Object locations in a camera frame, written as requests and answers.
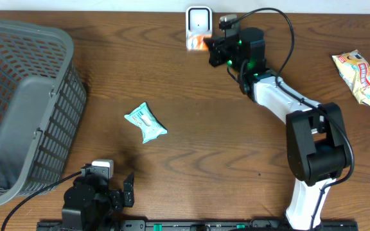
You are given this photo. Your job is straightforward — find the orange small snack box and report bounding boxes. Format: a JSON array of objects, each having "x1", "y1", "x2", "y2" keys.
[{"x1": 186, "y1": 35, "x2": 208, "y2": 51}]

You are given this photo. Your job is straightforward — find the light blue wipes pack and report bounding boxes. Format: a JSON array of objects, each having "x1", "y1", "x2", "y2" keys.
[{"x1": 124, "y1": 102, "x2": 168, "y2": 144}]

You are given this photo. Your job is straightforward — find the cream chips snack bag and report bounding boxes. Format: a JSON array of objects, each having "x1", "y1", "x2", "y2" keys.
[{"x1": 332, "y1": 49, "x2": 370, "y2": 107}]

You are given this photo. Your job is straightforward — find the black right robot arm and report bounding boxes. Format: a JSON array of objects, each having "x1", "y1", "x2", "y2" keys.
[{"x1": 203, "y1": 28, "x2": 354, "y2": 230}]

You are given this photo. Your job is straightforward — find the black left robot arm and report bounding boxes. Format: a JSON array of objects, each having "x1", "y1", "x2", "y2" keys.
[{"x1": 59, "y1": 173, "x2": 134, "y2": 231}]

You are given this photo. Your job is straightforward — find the white barcode scanner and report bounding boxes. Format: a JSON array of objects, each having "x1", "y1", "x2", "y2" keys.
[{"x1": 186, "y1": 6, "x2": 213, "y2": 41}]

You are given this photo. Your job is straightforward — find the grey plastic mesh basket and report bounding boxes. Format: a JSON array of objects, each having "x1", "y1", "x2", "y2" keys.
[{"x1": 0, "y1": 19, "x2": 87, "y2": 206}]

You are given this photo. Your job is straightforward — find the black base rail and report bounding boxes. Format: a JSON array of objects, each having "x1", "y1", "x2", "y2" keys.
[{"x1": 36, "y1": 219, "x2": 358, "y2": 231}]

